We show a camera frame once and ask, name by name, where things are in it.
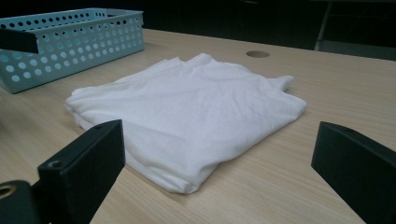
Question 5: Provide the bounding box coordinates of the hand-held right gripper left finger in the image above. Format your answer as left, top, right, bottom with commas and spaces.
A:
37, 119, 126, 224

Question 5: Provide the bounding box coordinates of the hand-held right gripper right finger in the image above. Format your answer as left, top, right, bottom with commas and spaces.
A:
311, 120, 396, 224

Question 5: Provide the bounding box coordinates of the light blue perforated basket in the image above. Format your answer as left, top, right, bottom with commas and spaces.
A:
0, 7, 146, 94

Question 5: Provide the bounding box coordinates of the white cloth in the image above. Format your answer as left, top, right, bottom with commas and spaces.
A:
64, 52, 308, 195

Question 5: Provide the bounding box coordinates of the white metal stand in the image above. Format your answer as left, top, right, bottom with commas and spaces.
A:
313, 0, 333, 51

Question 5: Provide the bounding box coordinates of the round brown table grommet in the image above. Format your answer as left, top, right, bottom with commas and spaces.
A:
246, 50, 271, 59

